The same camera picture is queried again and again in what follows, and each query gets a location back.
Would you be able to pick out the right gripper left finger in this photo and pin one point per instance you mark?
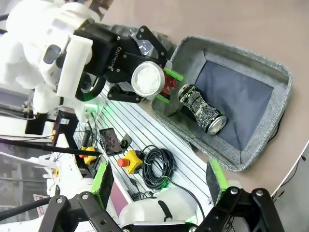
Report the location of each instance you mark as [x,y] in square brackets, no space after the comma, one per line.
[96,210]

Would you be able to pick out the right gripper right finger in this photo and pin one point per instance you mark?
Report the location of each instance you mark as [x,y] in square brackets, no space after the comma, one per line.
[241,210]

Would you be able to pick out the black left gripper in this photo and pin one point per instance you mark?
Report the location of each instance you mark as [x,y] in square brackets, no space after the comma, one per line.
[108,55]

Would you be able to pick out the crushed red can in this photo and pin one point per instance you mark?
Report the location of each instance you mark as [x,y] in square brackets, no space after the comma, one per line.
[147,78]

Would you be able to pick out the dented black patterned can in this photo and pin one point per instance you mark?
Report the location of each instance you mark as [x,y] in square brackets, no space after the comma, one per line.
[200,108]

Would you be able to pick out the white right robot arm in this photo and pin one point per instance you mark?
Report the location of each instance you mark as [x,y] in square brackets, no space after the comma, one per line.
[173,200]

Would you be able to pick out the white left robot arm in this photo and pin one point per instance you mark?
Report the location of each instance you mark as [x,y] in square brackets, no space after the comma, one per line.
[29,48]

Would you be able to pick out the grey fabric basket marked can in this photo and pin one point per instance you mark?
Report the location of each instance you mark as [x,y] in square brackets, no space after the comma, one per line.
[241,96]

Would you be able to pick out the clear plastic bottle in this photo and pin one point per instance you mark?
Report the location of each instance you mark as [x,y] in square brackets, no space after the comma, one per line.
[142,46]

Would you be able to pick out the maroon flat board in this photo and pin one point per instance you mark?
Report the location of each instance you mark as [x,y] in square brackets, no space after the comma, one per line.
[119,200]

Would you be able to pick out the yellow emergency stop button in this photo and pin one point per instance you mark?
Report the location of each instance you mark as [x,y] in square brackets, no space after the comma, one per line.
[131,162]
[89,154]

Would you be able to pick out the aluminium profile base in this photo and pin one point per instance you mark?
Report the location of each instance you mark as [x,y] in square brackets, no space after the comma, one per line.
[149,130]

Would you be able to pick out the black smartphone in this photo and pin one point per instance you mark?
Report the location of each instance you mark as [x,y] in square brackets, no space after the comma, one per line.
[110,142]

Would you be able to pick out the long black rod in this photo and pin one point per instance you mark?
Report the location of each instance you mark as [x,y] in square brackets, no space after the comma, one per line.
[60,149]

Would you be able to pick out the small black round holder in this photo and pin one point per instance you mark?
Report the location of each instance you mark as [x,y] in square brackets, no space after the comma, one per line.
[126,142]

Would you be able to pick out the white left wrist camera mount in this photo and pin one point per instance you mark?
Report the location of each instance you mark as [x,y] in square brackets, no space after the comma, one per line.
[74,65]

